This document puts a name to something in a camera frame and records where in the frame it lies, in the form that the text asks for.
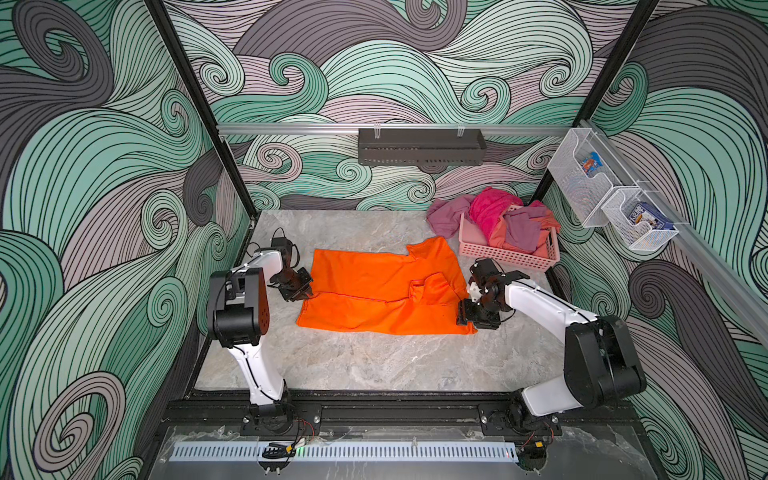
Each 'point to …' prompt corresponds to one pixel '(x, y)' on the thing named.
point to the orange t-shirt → (414, 293)
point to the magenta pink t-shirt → (487, 208)
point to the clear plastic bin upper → (585, 194)
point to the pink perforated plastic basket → (473, 243)
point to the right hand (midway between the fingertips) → (471, 324)
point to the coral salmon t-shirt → (547, 223)
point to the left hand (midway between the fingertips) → (311, 289)
